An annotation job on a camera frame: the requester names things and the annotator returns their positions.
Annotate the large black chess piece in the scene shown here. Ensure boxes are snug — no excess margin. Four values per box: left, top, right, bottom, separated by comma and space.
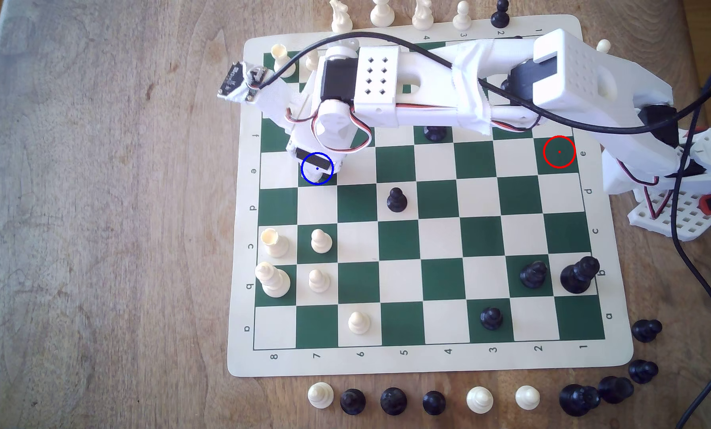
558, 384, 601, 417

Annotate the black cable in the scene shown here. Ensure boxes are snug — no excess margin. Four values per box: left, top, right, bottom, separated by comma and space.
257, 33, 711, 429

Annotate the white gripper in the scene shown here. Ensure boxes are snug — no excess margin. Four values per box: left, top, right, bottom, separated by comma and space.
253, 80, 373, 184

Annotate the tall black chess piece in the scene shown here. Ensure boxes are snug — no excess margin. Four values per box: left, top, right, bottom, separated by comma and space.
560, 256, 601, 295

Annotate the green and cream chess mat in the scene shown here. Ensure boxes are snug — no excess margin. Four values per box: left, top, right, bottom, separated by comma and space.
227, 14, 635, 379

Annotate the white knight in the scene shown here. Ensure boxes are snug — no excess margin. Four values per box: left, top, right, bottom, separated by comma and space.
330, 0, 354, 35
412, 0, 435, 32

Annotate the white bishop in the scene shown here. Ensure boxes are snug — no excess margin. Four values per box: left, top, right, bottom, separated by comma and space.
370, 0, 395, 28

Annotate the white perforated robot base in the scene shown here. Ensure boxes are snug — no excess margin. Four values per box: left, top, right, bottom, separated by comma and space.
628, 189, 711, 242

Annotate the tall white chess piece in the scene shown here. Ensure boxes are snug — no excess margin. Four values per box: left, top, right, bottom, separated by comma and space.
254, 261, 292, 299

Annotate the white rook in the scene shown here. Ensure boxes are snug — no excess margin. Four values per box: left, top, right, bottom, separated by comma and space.
270, 43, 297, 77
260, 228, 290, 259

